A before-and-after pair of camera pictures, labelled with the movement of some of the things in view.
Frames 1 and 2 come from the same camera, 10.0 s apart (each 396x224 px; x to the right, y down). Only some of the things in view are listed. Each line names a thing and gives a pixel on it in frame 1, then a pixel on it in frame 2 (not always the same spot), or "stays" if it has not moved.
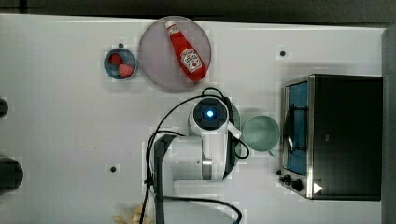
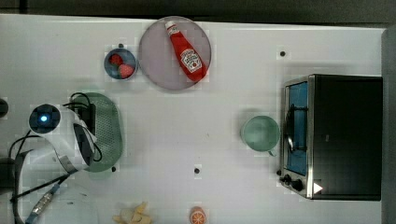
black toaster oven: [332, 146] stays
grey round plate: [159, 58] stays
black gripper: [233, 141] → [88, 115]
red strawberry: [116, 59] stays
